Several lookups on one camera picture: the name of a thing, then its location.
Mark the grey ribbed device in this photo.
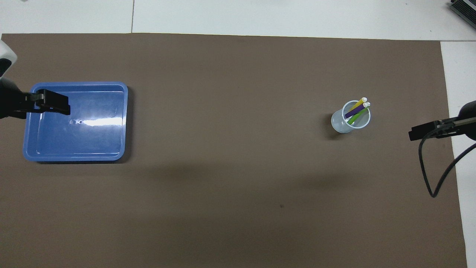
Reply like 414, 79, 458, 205
448, 0, 476, 28

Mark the purple pen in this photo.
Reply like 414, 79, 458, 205
345, 103, 370, 119

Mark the brown table mat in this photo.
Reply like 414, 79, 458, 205
0, 33, 468, 268

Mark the clear plastic cup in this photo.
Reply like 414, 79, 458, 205
331, 100, 371, 134

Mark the yellow pen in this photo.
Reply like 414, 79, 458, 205
348, 98, 368, 116

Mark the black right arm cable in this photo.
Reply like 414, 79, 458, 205
419, 128, 476, 198

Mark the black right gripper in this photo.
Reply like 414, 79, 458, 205
409, 100, 476, 141

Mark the blue plastic tray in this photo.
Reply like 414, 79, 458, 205
23, 82, 128, 163

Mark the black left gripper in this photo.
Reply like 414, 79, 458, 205
0, 76, 71, 119

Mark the green pen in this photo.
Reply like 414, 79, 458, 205
348, 108, 369, 125

